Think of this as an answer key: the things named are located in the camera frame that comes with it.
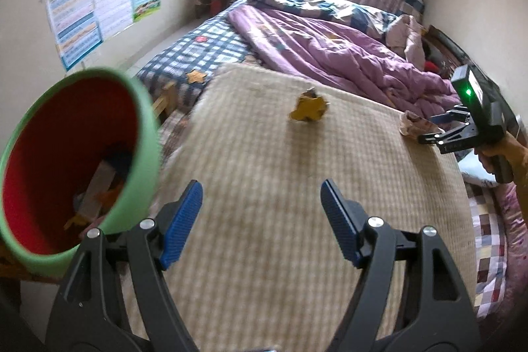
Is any person's right hand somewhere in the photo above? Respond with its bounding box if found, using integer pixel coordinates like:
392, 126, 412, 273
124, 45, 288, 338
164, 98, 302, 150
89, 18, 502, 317
474, 133, 528, 179

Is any beige crumpled cloth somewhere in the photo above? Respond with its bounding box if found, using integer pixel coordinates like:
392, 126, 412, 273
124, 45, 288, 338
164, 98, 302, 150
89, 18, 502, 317
385, 15, 425, 66

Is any beige striped mat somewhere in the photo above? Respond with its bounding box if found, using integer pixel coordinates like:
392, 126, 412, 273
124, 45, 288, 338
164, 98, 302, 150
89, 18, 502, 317
119, 63, 479, 352

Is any purple blanket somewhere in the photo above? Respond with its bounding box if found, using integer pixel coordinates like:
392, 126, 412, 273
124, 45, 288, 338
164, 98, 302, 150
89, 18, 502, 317
228, 3, 463, 119

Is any dark wooden headboard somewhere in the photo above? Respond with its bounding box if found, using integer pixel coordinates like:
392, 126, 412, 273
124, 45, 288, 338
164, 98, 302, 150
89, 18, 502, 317
425, 24, 528, 138

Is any blue plaid bed sheet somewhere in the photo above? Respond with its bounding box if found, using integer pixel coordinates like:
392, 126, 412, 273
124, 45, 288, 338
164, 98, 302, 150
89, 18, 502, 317
136, 16, 265, 97

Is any white wall poster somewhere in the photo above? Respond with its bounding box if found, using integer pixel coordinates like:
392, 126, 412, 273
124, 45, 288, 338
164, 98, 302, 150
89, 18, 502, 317
91, 0, 135, 39

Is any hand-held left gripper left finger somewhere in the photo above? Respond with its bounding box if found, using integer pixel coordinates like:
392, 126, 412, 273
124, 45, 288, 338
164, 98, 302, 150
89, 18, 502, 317
45, 179, 204, 352

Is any blue checkered duvet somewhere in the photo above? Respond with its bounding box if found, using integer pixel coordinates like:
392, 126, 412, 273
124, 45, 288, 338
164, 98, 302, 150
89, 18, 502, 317
247, 0, 403, 43

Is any light blue pillow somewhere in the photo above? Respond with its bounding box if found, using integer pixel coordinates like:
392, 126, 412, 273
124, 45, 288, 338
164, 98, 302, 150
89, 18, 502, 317
458, 150, 496, 188

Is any green bin with red inside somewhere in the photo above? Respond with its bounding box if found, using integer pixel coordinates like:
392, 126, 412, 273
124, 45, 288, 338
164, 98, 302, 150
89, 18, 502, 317
0, 67, 161, 276

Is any blue and yellow wall poster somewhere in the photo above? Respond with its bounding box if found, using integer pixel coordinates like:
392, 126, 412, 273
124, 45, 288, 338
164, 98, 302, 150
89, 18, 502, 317
45, 0, 103, 71

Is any pink cloth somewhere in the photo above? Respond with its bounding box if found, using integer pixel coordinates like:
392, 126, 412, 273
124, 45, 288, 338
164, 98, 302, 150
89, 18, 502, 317
495, 183, 528, 287

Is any yellow snack wrapper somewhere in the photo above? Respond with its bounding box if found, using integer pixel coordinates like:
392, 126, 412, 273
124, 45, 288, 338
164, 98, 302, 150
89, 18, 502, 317
289, 87, 329, 122

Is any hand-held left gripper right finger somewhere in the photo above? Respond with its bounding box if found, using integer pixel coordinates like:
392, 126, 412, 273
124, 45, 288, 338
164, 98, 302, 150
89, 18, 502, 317
321, 179, 481, 352

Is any person's right forearm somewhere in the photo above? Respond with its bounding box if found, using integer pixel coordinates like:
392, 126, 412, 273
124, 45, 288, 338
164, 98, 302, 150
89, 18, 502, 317
513, 166, 528, 227

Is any pink white wrapper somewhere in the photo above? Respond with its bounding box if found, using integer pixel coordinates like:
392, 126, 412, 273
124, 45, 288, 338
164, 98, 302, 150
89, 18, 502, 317
399, 110, 438, 138

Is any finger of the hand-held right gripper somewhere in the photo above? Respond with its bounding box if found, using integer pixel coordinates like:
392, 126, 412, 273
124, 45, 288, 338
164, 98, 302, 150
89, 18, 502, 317
432, 108, 471, 126
416, 123, 477, 153

